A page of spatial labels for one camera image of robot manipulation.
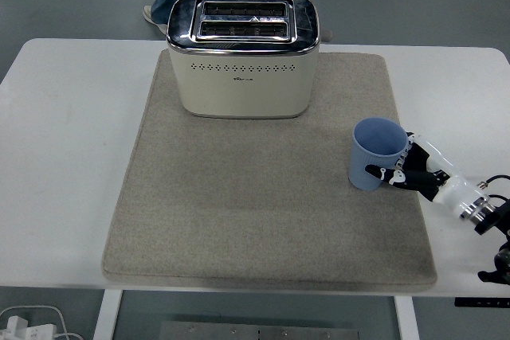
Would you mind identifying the grey metal plate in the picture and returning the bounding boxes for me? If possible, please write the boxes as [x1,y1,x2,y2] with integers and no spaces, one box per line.
[159,320,362,340]

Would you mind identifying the beige felt mat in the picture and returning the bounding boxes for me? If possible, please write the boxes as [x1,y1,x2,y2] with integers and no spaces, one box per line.
[101,49,438,293]

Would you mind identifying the cream and chrome toaster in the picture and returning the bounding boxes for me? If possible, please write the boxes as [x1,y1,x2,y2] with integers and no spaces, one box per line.
[166,0,334,120]

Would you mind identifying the blue ribbed cup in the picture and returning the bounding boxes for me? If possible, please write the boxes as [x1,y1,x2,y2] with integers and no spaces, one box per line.
[348,117,409,192]

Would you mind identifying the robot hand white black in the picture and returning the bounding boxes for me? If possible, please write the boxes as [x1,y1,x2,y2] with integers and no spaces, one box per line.
[365,131,485,216]

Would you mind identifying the black table control panel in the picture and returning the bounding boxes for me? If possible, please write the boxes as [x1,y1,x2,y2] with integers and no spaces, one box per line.
[454,297,510,308]

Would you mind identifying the white table leg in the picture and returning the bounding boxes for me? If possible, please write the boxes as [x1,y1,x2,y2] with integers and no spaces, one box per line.
[92,290,124,340]
[394,295,420,340]

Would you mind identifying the white power strip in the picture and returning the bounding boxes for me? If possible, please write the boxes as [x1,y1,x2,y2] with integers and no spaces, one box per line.
[0,315,57,340]

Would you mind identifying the white cable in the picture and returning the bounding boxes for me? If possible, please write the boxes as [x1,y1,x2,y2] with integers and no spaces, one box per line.
[0,305,84,340]

